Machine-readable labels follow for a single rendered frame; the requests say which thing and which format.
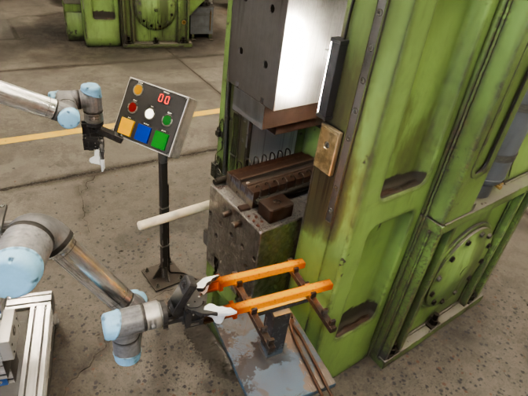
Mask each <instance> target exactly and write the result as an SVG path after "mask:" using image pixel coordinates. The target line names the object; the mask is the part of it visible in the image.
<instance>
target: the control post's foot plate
mask: <svg viewBox="0 0 528 396"><path fill-rule="evenodd" d="M170 271H171V272H181V271H180V269H179V268H178V267H177V266H176V265H175V263H174V262H173V260H172V259H171V257H170ZM141 272H142V274H143V276H144V277H145V278H146V280H147V281H148V283H149V284H150V285H151V286H152V288H153V289H154V291H155V292H160V291H162V290H164V289H167V288H172V287H174V286H175V285H177V284H180V282H181V281H182V278H183V277H184V274H183V273H170V272H169V270H168V271H167V268H166V267H164V277H162V266H161V265H160V264H157V265H154V266H151V267H149V268H148V267H146V269H143V270H142V271H141Z"/></svg>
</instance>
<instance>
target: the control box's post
mask: <svg viewBox="0 0 528 396"><path fill-rule="evenodd" d="M158 161H159V205H160V206H161V208H165V207H168V205H167V163H168V156H165V155H163V154H160V153H158ZM167 212H168V208H167V209H164V210H161V209H159V214H160V215H162V214H165V213H167ZM159 233H160V244H161V245H162V246H166V245H168V222H166V223H163V224H160V225H159ZM160 265H161V266H162V277H164V267H166V268H167V271H168V247H164V248H161V247H160Z"/></svg>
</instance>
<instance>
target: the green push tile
mask: <svg viewBox="0 0 528 396"><path fill-rule="evenodd" d="M169 137H170V135H169V134H165V133H163V132H161V131H158V130H156V132H155V134H154V137H153V139H152V144H151V146H153V147H155V148H158V149H160V150H163V151H165V148H166V146H167V142H168V139H169Z"/></svg>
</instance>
